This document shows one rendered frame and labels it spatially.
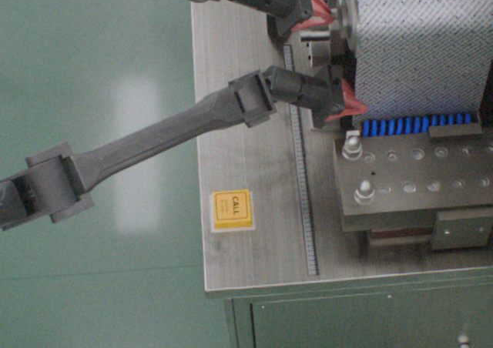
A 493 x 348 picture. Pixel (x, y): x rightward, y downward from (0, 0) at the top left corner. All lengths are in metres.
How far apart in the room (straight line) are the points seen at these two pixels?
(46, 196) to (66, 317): 1.36
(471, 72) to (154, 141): 0.58
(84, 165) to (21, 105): 1.75
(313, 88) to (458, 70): 0.26
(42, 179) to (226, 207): 0.48
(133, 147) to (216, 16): 0.69
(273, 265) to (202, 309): 0.98
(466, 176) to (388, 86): 0.21
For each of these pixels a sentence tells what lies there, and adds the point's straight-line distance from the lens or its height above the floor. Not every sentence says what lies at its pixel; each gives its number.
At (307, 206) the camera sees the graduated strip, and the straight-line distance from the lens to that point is 1.89.
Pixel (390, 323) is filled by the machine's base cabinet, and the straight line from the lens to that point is 2.04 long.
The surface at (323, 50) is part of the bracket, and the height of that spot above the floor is 1.14.
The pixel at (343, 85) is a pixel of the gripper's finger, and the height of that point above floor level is 1.13.
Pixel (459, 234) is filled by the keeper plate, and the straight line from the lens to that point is 1.82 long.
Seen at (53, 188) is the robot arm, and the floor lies 1.29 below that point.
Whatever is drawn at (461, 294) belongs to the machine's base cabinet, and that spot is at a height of 0.79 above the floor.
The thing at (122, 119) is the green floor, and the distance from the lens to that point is 3.16.
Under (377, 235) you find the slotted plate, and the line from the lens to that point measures 1.84.
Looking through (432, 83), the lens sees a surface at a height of 1.13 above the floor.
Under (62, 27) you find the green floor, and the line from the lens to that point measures 3.44.
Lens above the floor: 2.53
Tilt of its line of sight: 57 degrees down
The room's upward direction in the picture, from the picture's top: 5 degrees counter-clockwise
